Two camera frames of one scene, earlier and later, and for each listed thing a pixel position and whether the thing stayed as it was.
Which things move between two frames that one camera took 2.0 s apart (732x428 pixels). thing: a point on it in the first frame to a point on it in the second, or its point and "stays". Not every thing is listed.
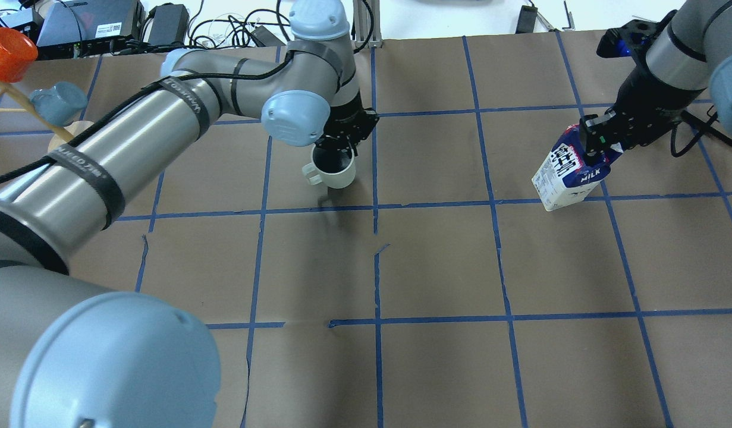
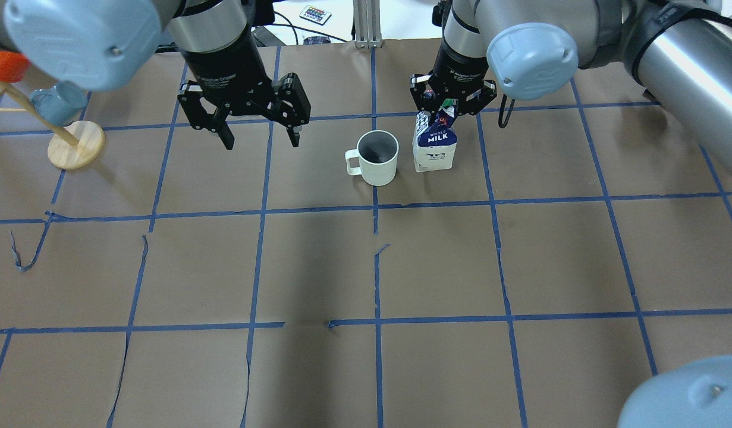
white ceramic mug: [335, 167] to [375, 157]
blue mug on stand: [59, 102] stays
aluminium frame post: [362, 21] stays
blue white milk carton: [563, 178] to [434, 144]
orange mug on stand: [8, 54] stays
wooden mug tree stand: [69, 132] stays
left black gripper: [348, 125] to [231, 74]
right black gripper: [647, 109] to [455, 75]
